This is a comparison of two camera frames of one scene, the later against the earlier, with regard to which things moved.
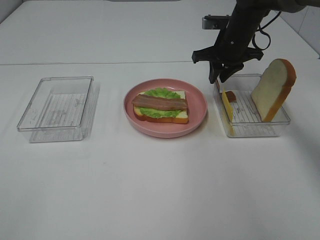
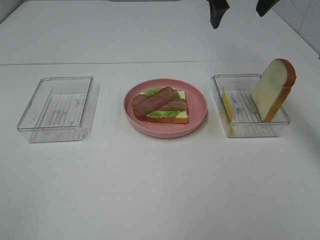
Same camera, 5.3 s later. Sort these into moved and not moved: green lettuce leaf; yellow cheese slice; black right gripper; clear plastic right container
Moved: black right gripper
Not moved: clear plastic right container; green lettuce leaf; yellow cheese slice
